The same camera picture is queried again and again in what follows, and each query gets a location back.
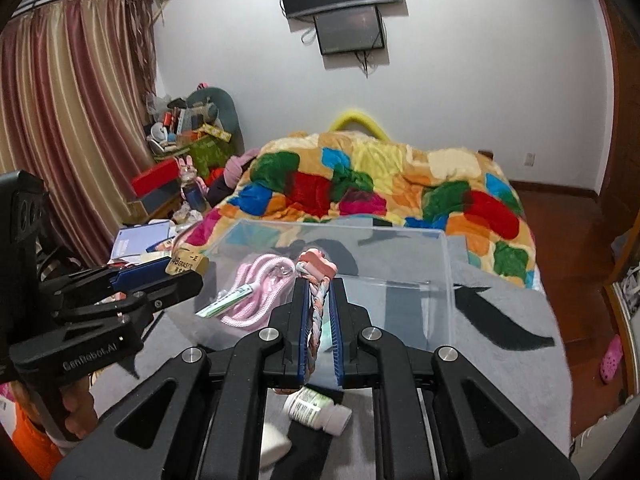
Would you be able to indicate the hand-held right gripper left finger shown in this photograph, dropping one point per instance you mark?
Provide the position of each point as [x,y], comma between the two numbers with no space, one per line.
[300,332]

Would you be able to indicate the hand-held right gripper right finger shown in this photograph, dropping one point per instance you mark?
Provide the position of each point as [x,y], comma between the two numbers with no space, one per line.
[337,332]

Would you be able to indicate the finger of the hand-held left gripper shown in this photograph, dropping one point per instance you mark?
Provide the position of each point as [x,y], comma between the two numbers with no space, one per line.
[142,272]
[170,292]

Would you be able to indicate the gold label tag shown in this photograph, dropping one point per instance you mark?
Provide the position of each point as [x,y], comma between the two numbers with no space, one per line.
[186,262]

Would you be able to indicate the clear plastic storage box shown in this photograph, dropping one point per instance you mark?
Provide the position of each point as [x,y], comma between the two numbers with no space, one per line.
[390,260]

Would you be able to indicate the person's left forearm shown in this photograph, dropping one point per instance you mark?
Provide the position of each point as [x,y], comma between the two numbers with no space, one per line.
[35,442]

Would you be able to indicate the person's left hand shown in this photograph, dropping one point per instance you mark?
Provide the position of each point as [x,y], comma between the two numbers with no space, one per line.
[80,407]

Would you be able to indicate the blue white booklet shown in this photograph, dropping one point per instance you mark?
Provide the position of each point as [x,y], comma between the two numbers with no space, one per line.
[142,239]

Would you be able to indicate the small green white tube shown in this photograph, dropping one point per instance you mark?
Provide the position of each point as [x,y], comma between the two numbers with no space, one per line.
[225,304]

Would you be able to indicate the grey blue box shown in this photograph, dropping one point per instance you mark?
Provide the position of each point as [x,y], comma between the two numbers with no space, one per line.
[161,200]

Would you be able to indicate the white pill bottle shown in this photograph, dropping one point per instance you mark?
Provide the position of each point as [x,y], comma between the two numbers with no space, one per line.
[316,408]

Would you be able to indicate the blue water bottle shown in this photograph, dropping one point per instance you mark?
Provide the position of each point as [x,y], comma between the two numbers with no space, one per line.
[194,194]

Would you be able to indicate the red box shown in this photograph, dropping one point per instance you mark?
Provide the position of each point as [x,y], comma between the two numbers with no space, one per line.
[155,176]

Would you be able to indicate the white soap bar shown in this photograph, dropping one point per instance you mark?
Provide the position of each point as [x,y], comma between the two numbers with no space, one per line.
[273,444]

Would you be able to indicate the pink bunny toy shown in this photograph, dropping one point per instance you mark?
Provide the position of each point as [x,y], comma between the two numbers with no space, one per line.
[189,164]

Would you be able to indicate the green bag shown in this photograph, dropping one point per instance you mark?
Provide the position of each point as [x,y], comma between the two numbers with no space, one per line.
[210,155]

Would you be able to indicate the pink knitted hat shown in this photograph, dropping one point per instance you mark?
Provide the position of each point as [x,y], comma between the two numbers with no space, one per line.
[237,167]

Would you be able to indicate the colourful patchwork blanket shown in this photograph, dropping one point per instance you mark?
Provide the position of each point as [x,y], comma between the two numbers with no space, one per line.
[390,185]

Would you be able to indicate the yellow patterned box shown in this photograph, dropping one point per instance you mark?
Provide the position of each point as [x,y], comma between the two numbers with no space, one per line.
[215,133]

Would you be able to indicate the striped pink beige curtain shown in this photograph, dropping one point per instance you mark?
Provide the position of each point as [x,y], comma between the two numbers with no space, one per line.
[70,125]

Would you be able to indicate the grey blanket with black pattern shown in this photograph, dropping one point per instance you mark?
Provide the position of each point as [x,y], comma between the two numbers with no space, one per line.
[500,360]

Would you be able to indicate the clear plastic bag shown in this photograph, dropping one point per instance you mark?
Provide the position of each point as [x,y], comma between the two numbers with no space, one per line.
[157,104]

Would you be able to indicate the yellow cushion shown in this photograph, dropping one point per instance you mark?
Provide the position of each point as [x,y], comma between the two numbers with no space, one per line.
[356,122]

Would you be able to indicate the pink slipper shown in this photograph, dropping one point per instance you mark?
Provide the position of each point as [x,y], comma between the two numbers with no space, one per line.
[611,359]

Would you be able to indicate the white shoes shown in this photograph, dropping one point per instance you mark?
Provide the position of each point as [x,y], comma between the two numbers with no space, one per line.
[631,292]

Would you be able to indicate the wooden door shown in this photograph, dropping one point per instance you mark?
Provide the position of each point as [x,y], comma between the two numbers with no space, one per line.
[625,135]

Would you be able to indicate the small black wall screen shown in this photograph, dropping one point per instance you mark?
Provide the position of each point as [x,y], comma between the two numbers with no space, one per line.
[350,30]

